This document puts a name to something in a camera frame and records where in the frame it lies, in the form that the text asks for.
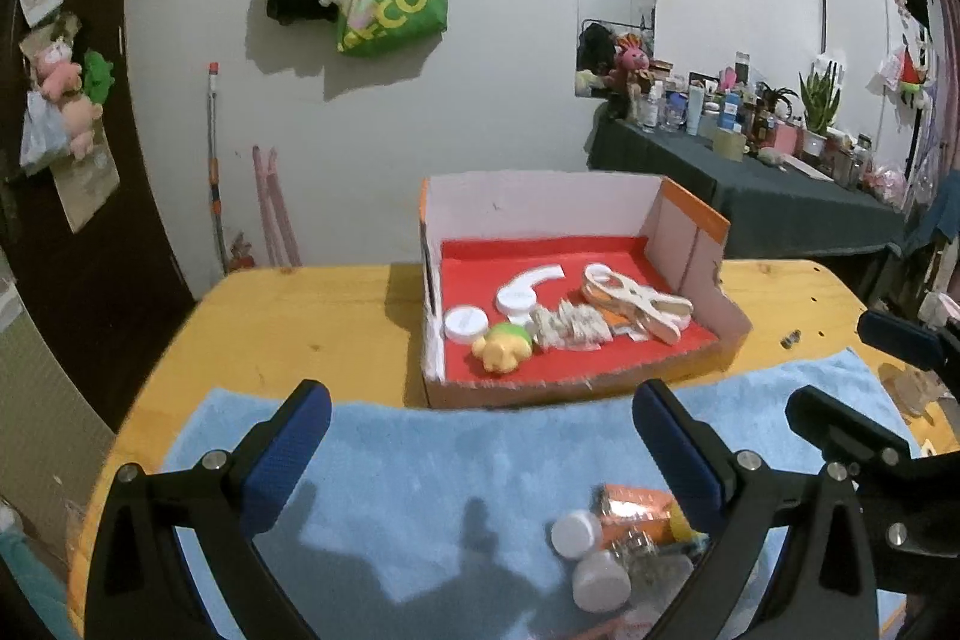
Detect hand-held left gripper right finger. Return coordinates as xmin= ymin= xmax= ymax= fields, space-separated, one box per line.
xmin=632 ymin=377 xmax=878 ymax=640

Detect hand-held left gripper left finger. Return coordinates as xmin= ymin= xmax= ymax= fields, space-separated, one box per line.
xmin=86 ymin=379 xmax=332 ymax=640

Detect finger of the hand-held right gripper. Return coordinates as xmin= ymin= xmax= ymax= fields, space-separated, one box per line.
xmin=857 ymin=308 xmax=960 ymax=378
xmin=786 ymin=385 xmax=960 ymax=611

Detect beige crochet scrunchie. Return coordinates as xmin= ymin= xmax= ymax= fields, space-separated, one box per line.
xmin=532 ymin=301 xmax=612 ymax=352

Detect green turtle toy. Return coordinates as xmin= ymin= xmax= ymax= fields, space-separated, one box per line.
xmin=471 ymin=323 xmax=537 ymax=375

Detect large white jar lid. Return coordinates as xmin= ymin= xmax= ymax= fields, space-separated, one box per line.
xmin=444 ymin=308 xmax=488 ymax=345

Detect white ribbed lid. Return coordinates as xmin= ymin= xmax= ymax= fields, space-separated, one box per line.
xmin=495 ymin=284 xmax=542 ymax=319

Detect cardboard box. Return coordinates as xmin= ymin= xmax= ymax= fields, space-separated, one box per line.
xmin=418 ymin=171 xmax=753 ymax=410

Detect white patterned chair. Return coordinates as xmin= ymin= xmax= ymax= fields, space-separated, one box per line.
xmin=915 ymin=235 xmax=960 ymax=326

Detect clear crumpled plastic wrap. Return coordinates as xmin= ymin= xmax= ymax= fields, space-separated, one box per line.
xmin=877 ymin=362 xmax=946 ymax=420

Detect orange foil sachet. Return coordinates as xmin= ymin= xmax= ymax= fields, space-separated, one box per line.
xmin=596 ymin=484 xmax=680 ymax=540

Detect clear plastic bag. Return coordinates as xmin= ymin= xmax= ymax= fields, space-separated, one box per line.
xmin=611 ymin=527 xmax=698 ymax=611

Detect blue hanging cloth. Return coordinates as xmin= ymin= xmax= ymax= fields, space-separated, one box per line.
xmin=900 ymin=167 xmax=960 ymax=259

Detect small white lid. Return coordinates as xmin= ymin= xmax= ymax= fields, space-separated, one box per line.
xmin=551 ymin=511 xmax=602 ymax=558

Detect blue fluffy towel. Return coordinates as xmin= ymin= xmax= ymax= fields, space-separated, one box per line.
xmin=161 ymin=347 xmax=920 ymax=640

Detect dark cloth covered table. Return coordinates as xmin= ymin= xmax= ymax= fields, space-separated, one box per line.
xmin=585 ymin=111 xmax=908 ymax=259

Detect potted snake plant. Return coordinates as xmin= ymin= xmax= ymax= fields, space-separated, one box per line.
xmin=796 ymin=66 xmax=842 ymax=157

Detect dark wooden door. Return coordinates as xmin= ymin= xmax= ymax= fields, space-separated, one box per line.
xmin=0 ymin=0 xmax=196 ymax=431

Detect pink hangers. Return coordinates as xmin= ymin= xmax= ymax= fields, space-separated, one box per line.
xmin=251 ymin=143 xmax=302 ymax=270

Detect red green plush toy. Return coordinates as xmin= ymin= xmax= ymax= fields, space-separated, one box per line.
xmin=870 ymin=29 xmax=938 ymax=109

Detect grey grid panel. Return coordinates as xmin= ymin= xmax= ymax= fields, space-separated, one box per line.
xmin=0 ymin=269 xmax=113 ymax=536

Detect red paper liner white print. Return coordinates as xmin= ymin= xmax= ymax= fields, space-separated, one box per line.
xmin=439 ymin=235 xmax=732 ymax=384

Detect row of cosmetic bottles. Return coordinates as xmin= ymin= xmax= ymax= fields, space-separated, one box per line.
xmin=622 ymin=51 xmax=800 ymax=161

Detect mop pole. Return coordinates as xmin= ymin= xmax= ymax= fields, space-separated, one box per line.
xmin=204 ymin=61 xmax=230 ymax=277

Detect pink bunny plush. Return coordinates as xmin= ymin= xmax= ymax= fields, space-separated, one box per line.
xmin=611 ymin=34 xmax=653 ymax=90

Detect pale blue plastic bag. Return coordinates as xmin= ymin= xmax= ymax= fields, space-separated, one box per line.
xmin=19 ymin=89 xmax=72 ymax=176

